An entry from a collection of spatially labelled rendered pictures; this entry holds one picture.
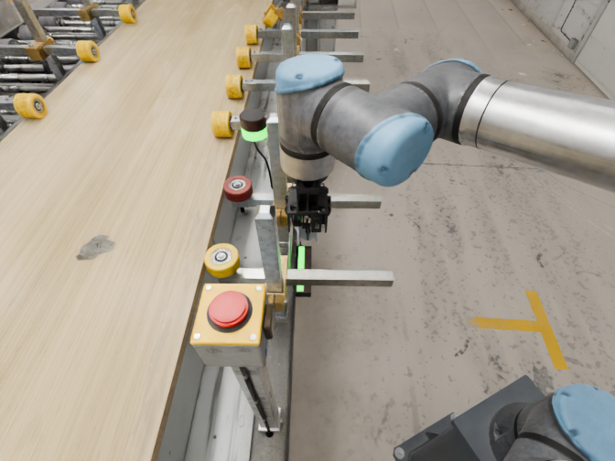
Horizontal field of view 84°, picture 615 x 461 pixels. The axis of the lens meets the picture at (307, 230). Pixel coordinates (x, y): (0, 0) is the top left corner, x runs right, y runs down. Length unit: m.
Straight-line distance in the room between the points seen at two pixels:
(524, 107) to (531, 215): 2.09
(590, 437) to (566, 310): 1.37
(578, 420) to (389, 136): 0.63
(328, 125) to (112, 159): 0.89
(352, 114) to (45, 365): 0.71
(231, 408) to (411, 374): 0.94
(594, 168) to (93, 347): 0.82
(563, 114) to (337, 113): 0.24
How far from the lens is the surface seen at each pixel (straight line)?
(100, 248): 0.94
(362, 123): 0.41
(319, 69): 0.47
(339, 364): 1.64
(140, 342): 0.77
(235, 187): 0.98
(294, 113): 0.47
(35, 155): 1.36
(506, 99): 0.47
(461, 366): 1.77
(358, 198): 1.00
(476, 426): 1.05
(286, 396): 0.88
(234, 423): 0.96
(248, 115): 0.80
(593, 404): 0.87
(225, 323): 0.36
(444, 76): 0.51
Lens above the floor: 1.55
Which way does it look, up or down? 49 degrees down
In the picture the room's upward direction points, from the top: straight up
